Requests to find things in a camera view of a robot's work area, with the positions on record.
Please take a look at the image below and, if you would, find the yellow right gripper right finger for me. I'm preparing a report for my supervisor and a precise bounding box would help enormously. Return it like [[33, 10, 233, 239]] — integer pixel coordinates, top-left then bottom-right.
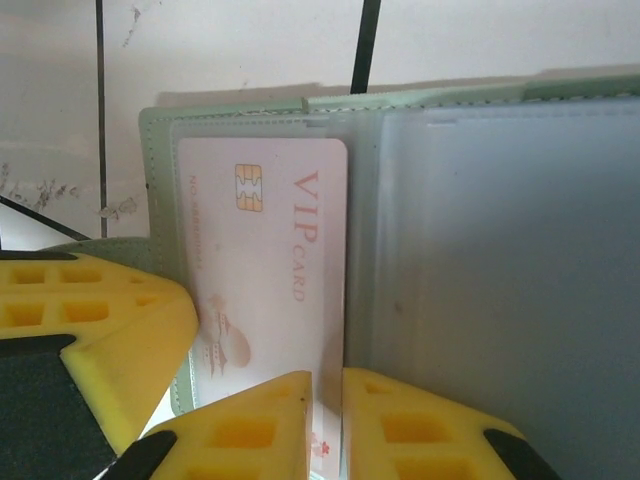
[[341, 367, 566, 480]]

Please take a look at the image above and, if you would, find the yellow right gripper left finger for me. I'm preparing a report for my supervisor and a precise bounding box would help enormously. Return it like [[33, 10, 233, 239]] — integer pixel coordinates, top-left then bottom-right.
[[102, 368, 314, 480]]

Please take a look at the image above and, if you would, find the pink VIP chip card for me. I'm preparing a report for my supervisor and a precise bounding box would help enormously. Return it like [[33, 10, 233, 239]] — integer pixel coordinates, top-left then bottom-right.
[[177, 137, 349, 480]]

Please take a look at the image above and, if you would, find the green card holder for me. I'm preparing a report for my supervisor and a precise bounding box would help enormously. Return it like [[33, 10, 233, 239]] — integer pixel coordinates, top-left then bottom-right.
[[37, 73, 640, 480]]

